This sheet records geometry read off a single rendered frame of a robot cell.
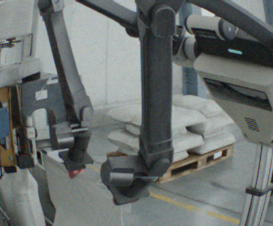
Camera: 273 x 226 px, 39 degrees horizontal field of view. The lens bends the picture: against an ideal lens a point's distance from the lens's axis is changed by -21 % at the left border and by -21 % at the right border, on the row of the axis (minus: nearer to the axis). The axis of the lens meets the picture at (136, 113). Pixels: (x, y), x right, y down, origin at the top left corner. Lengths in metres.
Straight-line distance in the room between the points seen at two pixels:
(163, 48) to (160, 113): 0.15
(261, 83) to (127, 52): 5.68
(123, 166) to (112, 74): 5.69
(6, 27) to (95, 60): 5.22
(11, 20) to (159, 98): 0.63
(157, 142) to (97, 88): 5.62
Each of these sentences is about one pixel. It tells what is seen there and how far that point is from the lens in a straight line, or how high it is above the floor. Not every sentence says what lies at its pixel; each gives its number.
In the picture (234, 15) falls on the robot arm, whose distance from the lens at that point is 0.87.
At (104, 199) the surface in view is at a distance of 1.27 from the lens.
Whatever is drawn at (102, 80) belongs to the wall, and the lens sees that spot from 6.60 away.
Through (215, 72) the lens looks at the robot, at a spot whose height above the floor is 1.39.
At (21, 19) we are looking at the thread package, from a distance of 1.34.
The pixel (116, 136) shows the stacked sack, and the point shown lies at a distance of 4.70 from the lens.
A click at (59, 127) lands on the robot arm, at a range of 1.27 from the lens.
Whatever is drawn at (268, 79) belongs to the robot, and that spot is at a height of 1.40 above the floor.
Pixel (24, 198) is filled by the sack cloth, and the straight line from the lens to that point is 1.97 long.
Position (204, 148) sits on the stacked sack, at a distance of 4.68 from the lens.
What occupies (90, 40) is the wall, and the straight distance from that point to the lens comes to 6.42.
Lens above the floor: 1.54
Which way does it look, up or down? 12 degrees down
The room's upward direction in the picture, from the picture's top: 1 degrees counter-clockwise
